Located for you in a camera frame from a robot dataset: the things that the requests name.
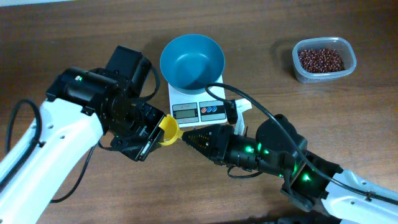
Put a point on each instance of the white digital kitchen scale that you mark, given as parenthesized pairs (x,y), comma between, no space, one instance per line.
(195,108)

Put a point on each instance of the blue-grey plastic bowl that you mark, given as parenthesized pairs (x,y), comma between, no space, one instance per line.
(192,61)

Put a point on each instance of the red adzuki beans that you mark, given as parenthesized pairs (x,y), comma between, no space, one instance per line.
(321,60)

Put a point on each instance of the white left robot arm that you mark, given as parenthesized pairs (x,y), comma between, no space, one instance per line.
(80,108)

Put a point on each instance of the clear plastic food container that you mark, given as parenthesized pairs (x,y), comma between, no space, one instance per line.
(344,49)

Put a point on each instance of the yellow plastic scoop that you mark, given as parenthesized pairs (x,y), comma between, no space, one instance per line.
(171,129)

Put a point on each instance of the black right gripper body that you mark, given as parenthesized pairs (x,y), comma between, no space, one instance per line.
(220,144)

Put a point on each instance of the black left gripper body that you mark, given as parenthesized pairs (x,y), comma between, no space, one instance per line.
(152,145)

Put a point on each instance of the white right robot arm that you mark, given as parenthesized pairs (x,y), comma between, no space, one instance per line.
(311,183)

